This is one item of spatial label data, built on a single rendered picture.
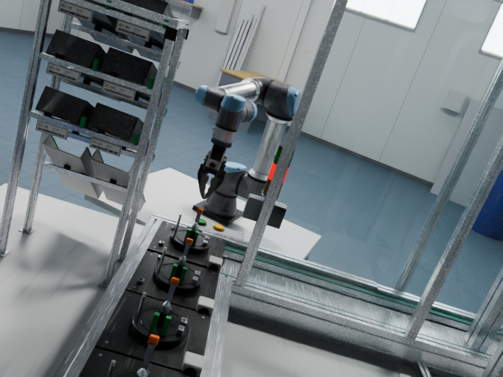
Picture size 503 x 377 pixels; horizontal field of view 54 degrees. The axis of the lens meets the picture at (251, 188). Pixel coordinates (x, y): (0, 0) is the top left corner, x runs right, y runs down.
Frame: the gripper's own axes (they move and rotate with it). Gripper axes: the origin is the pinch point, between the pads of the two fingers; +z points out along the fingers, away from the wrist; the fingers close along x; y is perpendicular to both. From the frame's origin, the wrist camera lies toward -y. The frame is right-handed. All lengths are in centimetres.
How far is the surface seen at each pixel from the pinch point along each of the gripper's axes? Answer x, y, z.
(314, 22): -86, 822, -97
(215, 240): -8.3, 2.8, 15.9
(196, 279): -5.4, -33.6, 12.5
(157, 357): -2, -66, 16
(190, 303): -5.8, -40.8, 16.0
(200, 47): 112, 895, 19
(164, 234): 9.0, -4.7, 15.9
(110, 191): 30.8, -1.0, 8.4
